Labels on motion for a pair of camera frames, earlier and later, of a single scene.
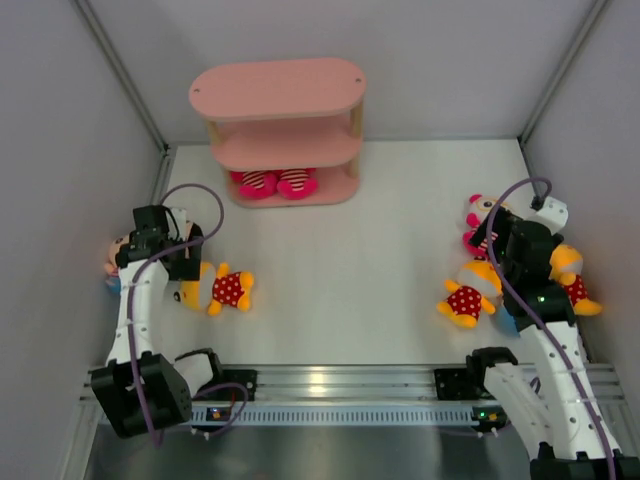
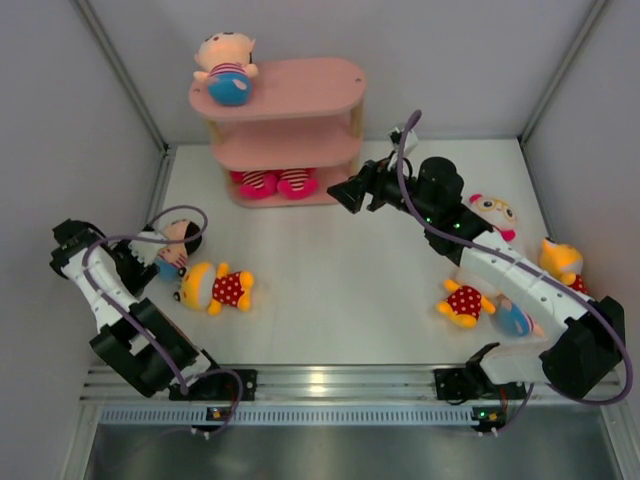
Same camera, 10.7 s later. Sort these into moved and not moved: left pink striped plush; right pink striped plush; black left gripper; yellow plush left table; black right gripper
Moved: black left gripper; black right gripper
Not moved: yellow plush left table; left pink striped plush; right pink striped plush
